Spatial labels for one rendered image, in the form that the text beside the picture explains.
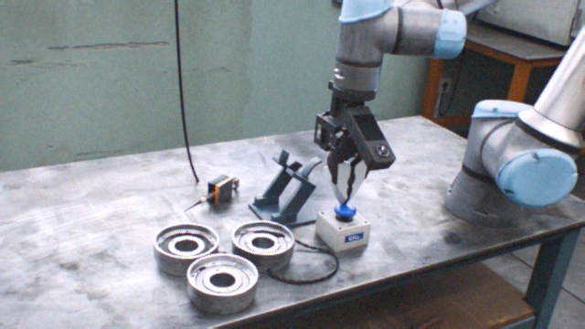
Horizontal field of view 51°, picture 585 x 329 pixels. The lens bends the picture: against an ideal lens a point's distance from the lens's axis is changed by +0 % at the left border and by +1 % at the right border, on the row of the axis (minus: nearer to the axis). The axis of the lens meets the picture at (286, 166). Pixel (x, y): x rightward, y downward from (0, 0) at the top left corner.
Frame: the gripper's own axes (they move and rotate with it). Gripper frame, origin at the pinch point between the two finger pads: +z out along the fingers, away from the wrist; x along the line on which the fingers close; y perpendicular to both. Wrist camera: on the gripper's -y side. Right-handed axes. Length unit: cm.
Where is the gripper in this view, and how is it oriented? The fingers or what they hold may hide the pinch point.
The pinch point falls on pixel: (346, 199)
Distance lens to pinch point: 107.1
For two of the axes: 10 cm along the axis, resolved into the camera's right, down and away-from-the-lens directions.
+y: -4.9, -4.1, 7.7
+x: -8.7, 1.4, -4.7
